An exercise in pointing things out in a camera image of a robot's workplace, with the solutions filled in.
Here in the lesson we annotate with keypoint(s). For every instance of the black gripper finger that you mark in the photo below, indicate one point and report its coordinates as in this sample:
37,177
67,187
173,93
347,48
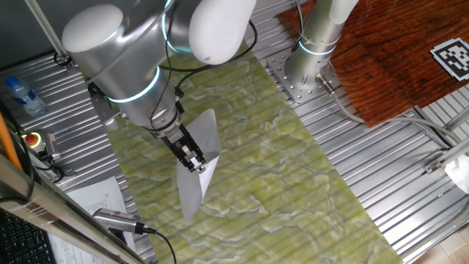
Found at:
188,165
198,157

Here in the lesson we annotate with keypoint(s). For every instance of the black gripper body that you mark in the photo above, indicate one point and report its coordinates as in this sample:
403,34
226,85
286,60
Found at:
179,141

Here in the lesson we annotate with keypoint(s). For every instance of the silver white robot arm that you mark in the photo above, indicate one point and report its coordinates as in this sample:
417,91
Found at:
110,66

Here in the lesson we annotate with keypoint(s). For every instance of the green marble pattern mat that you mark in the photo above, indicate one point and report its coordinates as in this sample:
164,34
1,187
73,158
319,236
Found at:
275,183

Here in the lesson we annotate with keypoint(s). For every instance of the printed white paper sheet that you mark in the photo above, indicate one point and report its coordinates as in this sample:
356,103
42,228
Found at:
99,198

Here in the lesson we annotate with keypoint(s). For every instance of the red yellow emergency stop button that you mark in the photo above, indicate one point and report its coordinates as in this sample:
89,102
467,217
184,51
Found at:
33,140

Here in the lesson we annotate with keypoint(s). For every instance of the clear plastic water bottle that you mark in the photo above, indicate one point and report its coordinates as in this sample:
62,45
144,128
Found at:
27,98

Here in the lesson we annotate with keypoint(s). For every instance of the orange tube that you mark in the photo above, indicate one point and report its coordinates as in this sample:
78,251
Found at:
8,143

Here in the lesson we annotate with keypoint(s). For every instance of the slanted aluminium pole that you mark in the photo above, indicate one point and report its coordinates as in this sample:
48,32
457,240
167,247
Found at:
44,25

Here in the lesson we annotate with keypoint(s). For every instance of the black keyboard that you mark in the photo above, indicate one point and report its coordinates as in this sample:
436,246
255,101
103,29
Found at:
22,242

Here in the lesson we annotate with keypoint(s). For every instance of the brown wooden board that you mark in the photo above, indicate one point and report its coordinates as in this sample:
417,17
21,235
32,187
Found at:
384,55

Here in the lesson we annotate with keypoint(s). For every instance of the black white fiducial marker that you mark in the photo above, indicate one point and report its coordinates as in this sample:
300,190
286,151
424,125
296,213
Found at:
454,58

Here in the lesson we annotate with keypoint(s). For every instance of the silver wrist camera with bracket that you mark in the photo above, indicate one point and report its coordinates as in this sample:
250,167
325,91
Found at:
104,110

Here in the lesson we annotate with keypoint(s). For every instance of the silver depth camera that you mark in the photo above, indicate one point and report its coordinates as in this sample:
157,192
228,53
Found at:
113,219

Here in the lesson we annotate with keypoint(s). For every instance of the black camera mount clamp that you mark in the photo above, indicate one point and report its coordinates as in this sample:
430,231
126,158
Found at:
117,234

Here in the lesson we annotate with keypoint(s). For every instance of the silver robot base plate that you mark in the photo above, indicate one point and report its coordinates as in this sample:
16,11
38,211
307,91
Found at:
304,93

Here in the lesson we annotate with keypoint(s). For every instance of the aluminium frame beam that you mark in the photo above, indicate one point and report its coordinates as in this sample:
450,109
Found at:
55,212

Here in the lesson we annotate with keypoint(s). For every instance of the aluminium profile frame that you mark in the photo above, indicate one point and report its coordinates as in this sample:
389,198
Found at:
450,154

